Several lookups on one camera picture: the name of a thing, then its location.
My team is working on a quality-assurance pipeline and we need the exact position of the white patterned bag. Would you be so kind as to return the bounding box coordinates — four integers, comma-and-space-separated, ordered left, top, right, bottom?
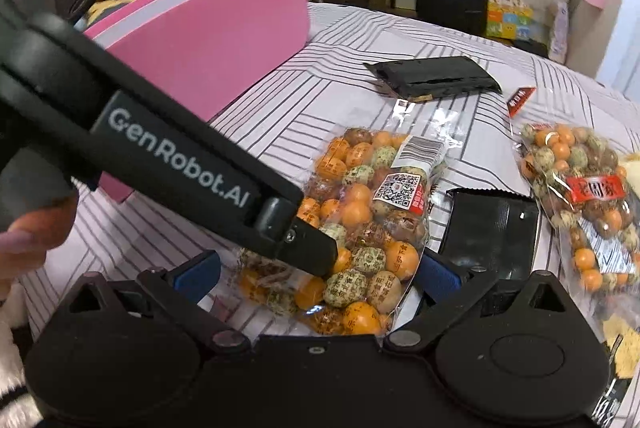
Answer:
547, 0, 571, 62

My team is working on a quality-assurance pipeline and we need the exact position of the person's left hand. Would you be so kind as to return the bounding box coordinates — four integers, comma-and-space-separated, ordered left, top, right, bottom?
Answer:
0, 198, 79, 298

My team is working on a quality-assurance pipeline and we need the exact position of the clear bag of coated peanuts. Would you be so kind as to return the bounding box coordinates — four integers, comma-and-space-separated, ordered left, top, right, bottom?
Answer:
235, 101, 466, 336
506, 86, 640, 295

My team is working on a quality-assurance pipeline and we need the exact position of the flat black snack packet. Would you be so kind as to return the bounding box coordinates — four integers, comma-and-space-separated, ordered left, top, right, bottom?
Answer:
363, 56, 503, 102

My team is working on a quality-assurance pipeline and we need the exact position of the cream noodle packet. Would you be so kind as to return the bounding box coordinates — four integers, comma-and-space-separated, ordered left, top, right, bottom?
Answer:
587, 152, 640, 428

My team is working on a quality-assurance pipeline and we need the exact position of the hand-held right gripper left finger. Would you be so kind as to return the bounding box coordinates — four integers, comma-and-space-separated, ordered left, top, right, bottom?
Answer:
60, 251, 251, 354

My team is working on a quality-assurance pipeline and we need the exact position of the colourful printed box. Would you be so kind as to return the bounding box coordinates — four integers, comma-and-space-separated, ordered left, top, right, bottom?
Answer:
486, 0, 535, 42

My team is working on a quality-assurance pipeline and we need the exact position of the striped bed sheet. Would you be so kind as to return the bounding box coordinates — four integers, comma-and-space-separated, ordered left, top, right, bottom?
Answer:
20, 1, 640, 428

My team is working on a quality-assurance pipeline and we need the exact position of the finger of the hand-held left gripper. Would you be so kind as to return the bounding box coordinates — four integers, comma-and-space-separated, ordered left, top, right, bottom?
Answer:
280, 214, 342, 278

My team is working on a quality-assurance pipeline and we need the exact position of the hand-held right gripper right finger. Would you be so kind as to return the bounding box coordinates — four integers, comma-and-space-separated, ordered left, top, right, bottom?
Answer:
382, 253, 576, 354

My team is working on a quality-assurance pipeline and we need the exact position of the dark slipper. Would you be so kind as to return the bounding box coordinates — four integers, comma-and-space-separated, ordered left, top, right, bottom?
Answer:
512, 37, 550, 56

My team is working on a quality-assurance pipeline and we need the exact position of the pink box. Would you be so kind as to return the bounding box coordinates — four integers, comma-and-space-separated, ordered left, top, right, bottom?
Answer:
75, 0, 313, 205

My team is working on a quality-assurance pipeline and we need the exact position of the white door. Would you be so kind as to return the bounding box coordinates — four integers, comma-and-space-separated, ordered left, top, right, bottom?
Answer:
595, 0, 640, 102

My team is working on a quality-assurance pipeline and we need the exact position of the black foil packet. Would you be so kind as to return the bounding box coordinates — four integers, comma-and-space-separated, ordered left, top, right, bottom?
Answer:
437, 188, 543, 281

